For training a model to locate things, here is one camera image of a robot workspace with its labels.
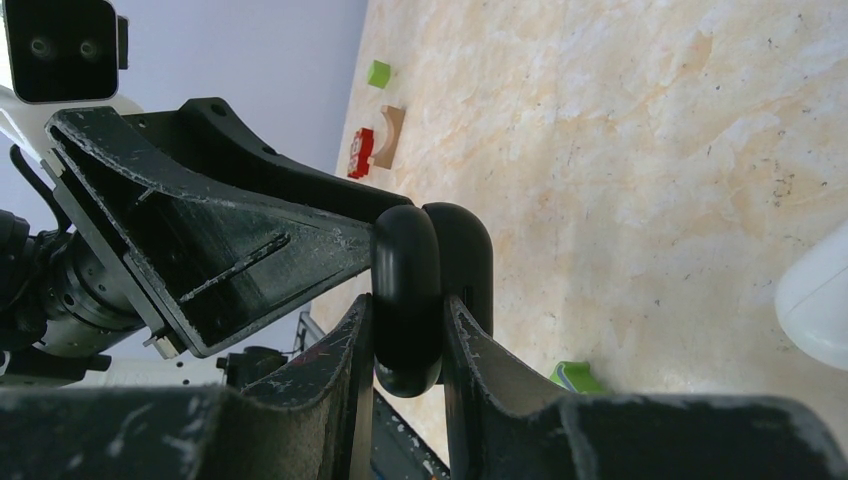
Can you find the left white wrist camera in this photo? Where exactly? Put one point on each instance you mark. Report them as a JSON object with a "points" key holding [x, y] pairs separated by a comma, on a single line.
{"points": [[58, 55]]}

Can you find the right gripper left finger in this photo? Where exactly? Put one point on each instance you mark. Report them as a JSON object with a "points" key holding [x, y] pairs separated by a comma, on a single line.
{"points": [[117, 433]]}

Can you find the orange red animal block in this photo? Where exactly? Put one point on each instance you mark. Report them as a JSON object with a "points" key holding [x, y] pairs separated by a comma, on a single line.
{"points": [[361, 150]]}

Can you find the black earbud charging case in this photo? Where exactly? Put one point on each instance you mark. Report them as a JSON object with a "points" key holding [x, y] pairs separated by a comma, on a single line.
{"points": [[419, 257]]}

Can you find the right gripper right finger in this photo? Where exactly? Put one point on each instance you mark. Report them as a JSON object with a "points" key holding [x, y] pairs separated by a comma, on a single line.
{"points": [[506, 421]]}

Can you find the white earbud charging case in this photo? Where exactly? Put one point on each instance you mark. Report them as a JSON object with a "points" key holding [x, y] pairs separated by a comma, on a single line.
{"points": [[811, 301]]}

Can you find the wooden arch block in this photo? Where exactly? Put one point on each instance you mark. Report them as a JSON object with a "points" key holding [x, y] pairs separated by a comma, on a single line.
{"points": [[394, 118]]}

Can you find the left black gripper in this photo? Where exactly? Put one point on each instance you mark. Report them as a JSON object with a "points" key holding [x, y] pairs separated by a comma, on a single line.
{"points": [[193, 227]]}

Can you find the green owl number block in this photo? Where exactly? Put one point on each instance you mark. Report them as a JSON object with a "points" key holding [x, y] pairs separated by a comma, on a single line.
{"points": [[576, 377]]}

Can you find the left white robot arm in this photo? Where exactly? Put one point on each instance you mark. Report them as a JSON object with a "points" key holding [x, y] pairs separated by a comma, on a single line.
{"points": [[36, 297]]}

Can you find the small green cube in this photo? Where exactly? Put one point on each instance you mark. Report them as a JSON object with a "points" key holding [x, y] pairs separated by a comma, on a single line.
{"points": [[379, 74]]}

